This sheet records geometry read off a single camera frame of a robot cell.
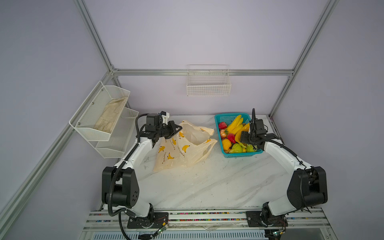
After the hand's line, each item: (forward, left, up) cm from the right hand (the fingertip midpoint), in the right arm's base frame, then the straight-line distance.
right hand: (246, 135), depth 90 cm
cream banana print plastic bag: (-9, +34, +4) cm, 36 cm away
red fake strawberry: (+14, +12, -7) cm, 20 cm away
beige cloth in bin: (+1, +77, +17) cm, 79 cm away
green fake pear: (-6, +5, -6) cm, 10 cm away
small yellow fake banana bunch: (+11, +4, -2) cm, 11 cm away
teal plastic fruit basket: (+16, +9, -1) cm, 19 cm away
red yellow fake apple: (+6, +13, -6) cm, 15 cm away
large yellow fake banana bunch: (+2, +4, -2) cm, 5 cm away
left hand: (-2, +38, +9) cm, 39 cm away
